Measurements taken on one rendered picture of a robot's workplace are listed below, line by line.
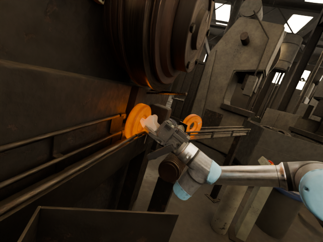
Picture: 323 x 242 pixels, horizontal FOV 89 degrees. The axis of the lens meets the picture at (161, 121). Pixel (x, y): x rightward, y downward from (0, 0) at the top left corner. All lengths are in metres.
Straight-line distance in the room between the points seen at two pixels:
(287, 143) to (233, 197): 1.63
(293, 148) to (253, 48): 1.67
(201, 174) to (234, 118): 2.64
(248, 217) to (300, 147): 1.66
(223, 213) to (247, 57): 2.58
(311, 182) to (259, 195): 0.87
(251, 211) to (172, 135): 1.00
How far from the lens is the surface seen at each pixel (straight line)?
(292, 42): 9.71
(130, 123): 0.61
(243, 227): 1.54
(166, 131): 0.61
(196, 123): 1.11
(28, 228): 0.27
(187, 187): 0.65
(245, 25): 3.53
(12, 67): 0.37
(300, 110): 4.51
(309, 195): 0.56
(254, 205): 1.45
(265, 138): 2.66
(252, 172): 0.72
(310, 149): 3.01
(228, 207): 1.40
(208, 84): 3.34
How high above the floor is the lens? 0.92
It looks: 13 degrees down
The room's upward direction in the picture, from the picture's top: 17 degrees clockwise
